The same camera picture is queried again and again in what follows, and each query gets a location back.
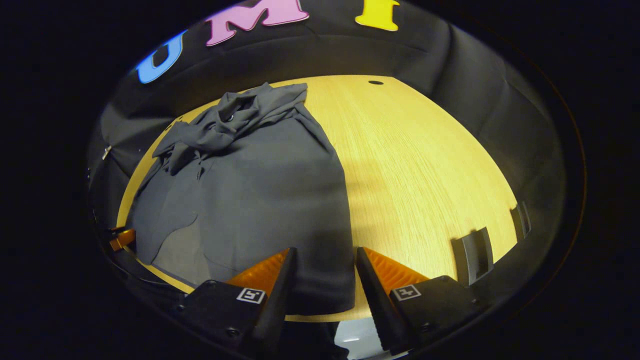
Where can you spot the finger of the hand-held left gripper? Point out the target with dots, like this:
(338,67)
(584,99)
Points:
(122,240)

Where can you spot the white spring clip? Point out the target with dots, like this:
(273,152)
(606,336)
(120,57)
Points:
(106,152)

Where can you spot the white glossy object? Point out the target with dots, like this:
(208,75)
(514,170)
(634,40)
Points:
(357,340)

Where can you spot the grey button shirt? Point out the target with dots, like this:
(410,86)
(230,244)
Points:
(260,210)

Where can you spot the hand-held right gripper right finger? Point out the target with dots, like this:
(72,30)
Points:
(372,300)

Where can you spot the grey table bracket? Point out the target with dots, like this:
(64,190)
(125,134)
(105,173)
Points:
(521,220)
(472,255)

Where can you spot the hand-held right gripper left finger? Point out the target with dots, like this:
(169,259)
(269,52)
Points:
(277,305)

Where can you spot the black backdrop cloth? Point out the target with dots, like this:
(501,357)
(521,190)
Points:
(450,60)

